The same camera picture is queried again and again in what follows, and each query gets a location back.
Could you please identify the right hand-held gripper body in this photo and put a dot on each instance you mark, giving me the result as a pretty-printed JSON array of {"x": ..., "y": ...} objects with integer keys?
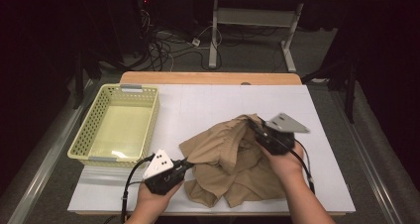
[{"x": 277, "y": 141}]

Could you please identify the yellow perforated plastic basket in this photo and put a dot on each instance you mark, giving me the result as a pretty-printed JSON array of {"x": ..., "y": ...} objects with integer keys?
[{"x": 85, "y": 141}]

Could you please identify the person's right hand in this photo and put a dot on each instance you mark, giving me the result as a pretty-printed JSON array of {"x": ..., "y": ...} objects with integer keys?
[{"x": 287, "y": 166}]

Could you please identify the black metal stand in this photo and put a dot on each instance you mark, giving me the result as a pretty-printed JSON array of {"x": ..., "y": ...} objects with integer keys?
[
  {"x": 350, "y": 95},
  {"x": 78, "y": 82}
]

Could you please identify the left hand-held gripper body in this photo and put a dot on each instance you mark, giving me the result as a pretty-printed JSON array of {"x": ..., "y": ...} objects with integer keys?
[{"x": 163, "y": 181}]

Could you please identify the aluminium table edge rail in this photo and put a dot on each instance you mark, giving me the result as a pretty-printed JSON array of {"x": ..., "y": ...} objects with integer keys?
[{"x": 43, "y": 164}]

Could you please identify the white power adapter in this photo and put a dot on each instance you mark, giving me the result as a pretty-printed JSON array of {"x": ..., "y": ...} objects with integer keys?
[{"x": 196, "y": 42}]

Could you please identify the white-framed desk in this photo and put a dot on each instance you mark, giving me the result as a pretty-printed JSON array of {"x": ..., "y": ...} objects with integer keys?
[{"x": 254, "y": 17}]

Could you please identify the person's left hand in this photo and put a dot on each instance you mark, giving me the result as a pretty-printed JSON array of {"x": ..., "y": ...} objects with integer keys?
[{"x": 155, "y": 202}]

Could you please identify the tan shorts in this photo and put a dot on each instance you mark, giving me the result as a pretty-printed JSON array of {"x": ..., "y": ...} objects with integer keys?
[{"x": 224, "y": 151}]

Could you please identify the aluminium floor rail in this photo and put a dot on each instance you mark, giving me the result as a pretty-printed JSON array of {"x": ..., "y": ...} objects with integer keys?
[{"x": 369, "y": 171}]

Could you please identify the white table cover sheet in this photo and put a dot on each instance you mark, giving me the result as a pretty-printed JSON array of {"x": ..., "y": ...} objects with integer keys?
[{"x": 204, "y": 105}]

